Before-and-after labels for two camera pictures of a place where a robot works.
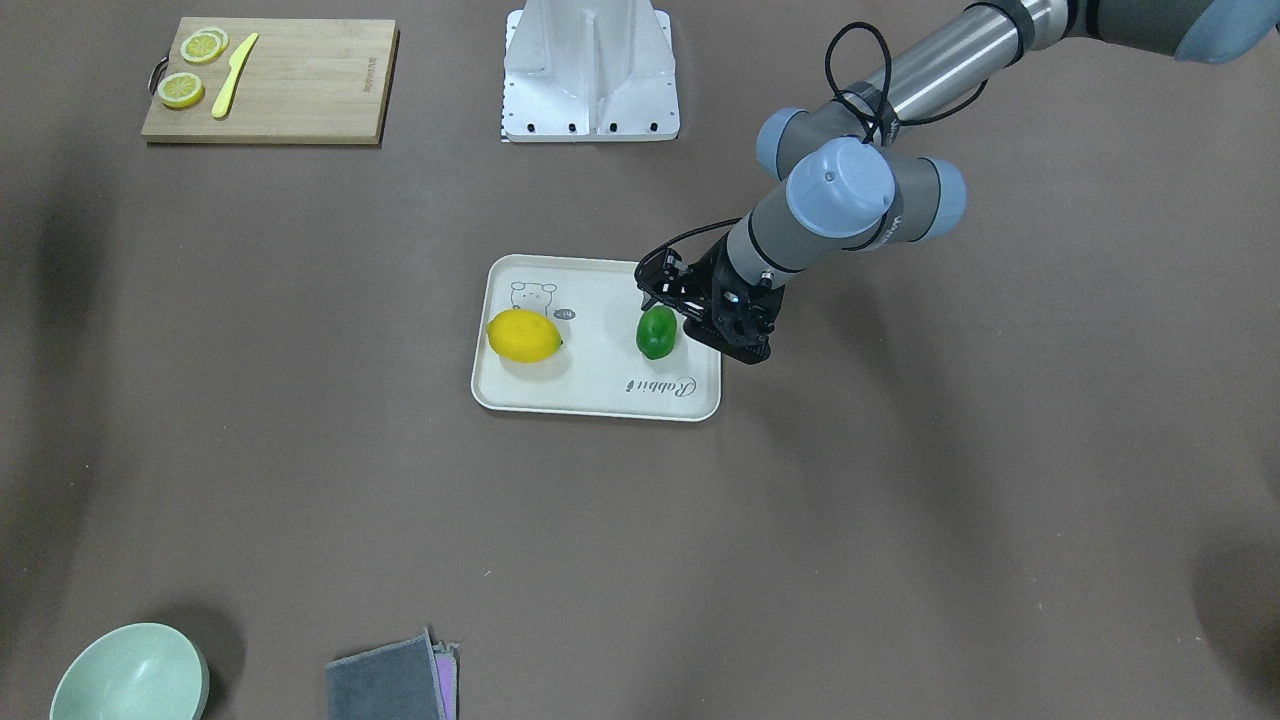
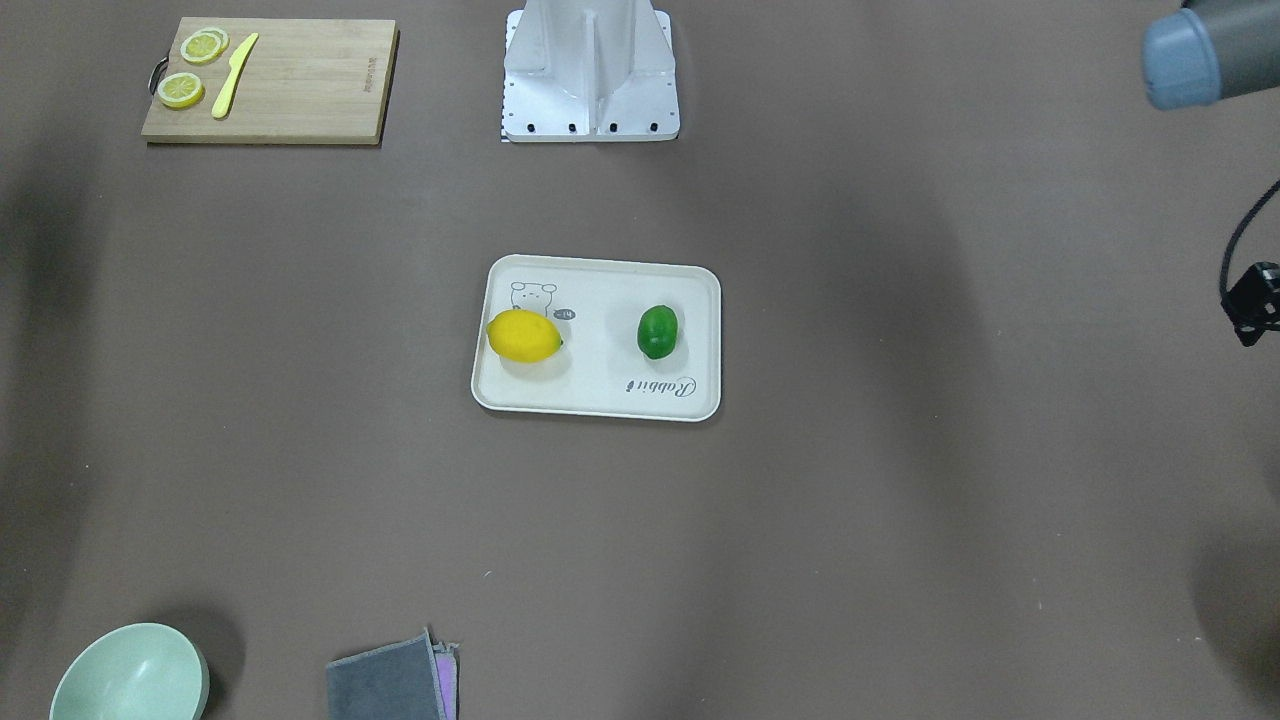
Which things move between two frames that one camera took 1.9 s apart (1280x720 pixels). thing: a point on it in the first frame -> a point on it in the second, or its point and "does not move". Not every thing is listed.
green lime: x=656 y=331 does not move
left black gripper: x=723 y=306 -> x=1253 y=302
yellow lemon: x=523 y=335 does not move
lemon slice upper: x=203 y=45 does not move
